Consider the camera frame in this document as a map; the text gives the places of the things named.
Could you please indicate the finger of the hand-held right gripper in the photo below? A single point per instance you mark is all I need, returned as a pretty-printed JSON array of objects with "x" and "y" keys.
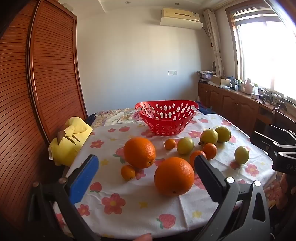
[
  {"x": 261, "y": 140},
  {"x": 284, "y": 133}
]

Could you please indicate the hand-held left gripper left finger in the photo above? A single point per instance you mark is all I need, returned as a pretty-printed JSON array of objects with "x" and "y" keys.
[{"x": 84, "y": 178}]

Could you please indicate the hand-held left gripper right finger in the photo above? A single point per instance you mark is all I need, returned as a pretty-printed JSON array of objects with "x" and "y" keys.
[{"x": 208, "y": 178}]

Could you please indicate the round green apple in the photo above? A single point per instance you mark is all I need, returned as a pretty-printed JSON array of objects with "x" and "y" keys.
[
  {"x": 185, "y": 145},
  {"x": 241, "y": 154}
]

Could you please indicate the medium tangerine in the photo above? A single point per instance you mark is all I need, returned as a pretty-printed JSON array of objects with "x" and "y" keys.
[
  {"x": 210, "y": 151},
  {"x": 195, "y": 153}
]

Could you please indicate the large orange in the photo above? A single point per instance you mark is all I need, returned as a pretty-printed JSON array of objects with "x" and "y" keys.
[
  {"x": 174, "y": 176},
  {"x": 140, "y": 152}
]

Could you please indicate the green pear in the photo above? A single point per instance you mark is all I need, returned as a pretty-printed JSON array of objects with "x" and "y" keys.
[
  {"x": 209, "y": 136},
  {"x": 223, "y": 134}
]

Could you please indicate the small tangerine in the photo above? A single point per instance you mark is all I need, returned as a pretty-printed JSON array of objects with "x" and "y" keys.
[
  {"x": 170, "y": 144},
  {"x": 128, "y": 172}
]

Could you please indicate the red perforated plastic basket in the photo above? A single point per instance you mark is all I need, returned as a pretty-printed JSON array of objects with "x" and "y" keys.
[{"x": 161, "y": 129}]

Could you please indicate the person's left hand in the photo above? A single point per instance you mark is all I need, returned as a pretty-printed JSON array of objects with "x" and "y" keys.
[{"x": 143, "y": 237}]

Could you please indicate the small black tripod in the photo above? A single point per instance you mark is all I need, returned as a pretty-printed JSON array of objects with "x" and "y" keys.
[
  {"x": 267, "y": 98},
  {"x": 280, "y": 105}
]

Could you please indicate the yellow plush toy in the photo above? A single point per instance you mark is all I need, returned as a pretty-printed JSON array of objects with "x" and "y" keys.
[{"x": 67, "y": 143}]

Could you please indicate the small white box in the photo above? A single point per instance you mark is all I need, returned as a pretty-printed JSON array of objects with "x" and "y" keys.
[{"x": 256, "y": 96}]

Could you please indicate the long wooden cabinet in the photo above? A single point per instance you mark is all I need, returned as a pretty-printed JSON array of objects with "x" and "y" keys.
[{"x": 231, "y": 104}]

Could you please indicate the white plastic bottle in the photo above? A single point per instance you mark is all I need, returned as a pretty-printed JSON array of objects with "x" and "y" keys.
[{"x": 248, "y": 87}]

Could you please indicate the floral bed quilt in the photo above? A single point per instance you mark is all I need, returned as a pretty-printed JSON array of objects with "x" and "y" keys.
[{"x": 115, "y": 115}]

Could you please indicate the open cardboard box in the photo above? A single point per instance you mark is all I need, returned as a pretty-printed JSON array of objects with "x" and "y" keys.
[{"x": 219, "y": 80}]

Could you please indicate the patterned folded cloth pile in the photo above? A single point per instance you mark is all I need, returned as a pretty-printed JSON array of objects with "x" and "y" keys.
[{"x": 204, "y": 74}]

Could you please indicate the wooden framed window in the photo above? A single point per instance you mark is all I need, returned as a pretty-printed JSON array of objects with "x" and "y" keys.
[{"x": 261, "y": 46}]

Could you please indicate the wooden slatted wardrobe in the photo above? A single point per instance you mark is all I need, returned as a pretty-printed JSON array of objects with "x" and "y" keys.
[{"x": 34, "y": 92}]

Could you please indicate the patterned beige curtain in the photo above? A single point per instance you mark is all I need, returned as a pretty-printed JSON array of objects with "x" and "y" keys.
[{"x": 214, "y": 41}]

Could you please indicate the white wall switch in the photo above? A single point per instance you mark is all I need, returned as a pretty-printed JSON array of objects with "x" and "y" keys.
[{"x": 172, "y": 72}]

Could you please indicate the cream wall air conditioner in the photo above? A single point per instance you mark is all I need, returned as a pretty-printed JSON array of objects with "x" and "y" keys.
[{"x": 180, "y": 19}]

